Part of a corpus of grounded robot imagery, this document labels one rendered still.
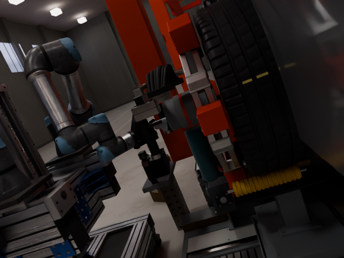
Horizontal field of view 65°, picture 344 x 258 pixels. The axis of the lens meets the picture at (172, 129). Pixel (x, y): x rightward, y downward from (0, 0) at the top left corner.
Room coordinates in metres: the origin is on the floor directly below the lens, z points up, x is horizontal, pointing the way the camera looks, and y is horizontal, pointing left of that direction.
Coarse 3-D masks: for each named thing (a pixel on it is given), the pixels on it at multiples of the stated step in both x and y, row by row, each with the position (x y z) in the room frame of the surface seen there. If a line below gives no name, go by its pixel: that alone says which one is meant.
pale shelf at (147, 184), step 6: (174, 162) 1.76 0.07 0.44; (174, 168) 1.69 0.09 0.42; (168, 174) 1.56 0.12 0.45; (162, 180) 1.50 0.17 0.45; (168, 180) 1.47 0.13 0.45; (144, 186) 1.52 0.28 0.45; (150, 186) 1.49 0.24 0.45; (156, 186) 1.48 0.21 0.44; (162, 186) 1.47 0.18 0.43; (144, 192) 1.50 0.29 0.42
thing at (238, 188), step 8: (280, 168) 0.92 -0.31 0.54; (288, 168) 0.90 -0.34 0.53; (296, 168) 0.89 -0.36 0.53; (304, 168) 0.89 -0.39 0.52; (256, 176) 0.94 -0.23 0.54; (264, 176) 0.91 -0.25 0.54; (272, 176) 0.90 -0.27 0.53; (280, 176) 0.89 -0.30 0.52; (288, 176) 0.89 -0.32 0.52; (296, 176) 0.88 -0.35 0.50; (232, 184) 0.95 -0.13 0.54; (240, 184) 0.93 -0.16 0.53; (248, 184) 0.92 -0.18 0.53; (256, 184) 0.91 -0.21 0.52; (264, 184) 0.91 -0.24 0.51; (272, 184) 0.90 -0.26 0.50; (280, 184) 0.91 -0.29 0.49; (232, 192) 0.95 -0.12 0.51; (240, 192) 0.92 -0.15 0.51; (248, 192) 0.93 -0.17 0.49
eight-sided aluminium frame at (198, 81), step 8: (184, 56) 0.88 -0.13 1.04; (200, 56) 1.21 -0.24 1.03; (184, 64) 0.86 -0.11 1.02; (200, 64) 0.83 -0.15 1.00; (184, 72) 0.84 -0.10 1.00; (200, 72) 0.81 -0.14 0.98; (192, 80) 0.81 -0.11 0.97; (200, 80) 0.80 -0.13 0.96; (208, 80) 0.80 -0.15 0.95; (192, 88) 0.81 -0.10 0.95; (200, 88) 0.80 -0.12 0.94; (208, 88) 0.80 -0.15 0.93; (192, 96) 0.81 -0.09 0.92; (208, 96) 0.80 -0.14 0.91; (200, 104) 0.81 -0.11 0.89; (208, 136) 0.81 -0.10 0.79; (216, 136) 0.82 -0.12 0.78; (224, 136) 0.80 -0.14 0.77; (216, 144) 0.80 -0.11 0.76; (224, 144) 0.80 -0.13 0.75; (232, 144) 0.81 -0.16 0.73; (216, 152) 0.82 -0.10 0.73; (224, 152) 1.08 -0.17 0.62; (232, 152) 0.83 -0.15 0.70; (224, 160) 0.87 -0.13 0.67; (232, 160) 0.88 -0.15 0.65; (224, 168) 0.92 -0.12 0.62; (232, 168) 0.94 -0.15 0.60; (240, 168) 0.94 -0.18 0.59
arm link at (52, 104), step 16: (32, 48) 1.21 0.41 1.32; (32, 64) 1.16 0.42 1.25; (32, 80) 1.15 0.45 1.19; (48, 80) 1.16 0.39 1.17; (48, 96) 1.11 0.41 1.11; (48, 112) 1.09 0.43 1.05; (64, 112) 1.10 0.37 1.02; (64, 128) 1.05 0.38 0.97; (80, 128) 1.07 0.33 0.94; (64, 144) 1.02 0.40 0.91; (80, 144) 1.05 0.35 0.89
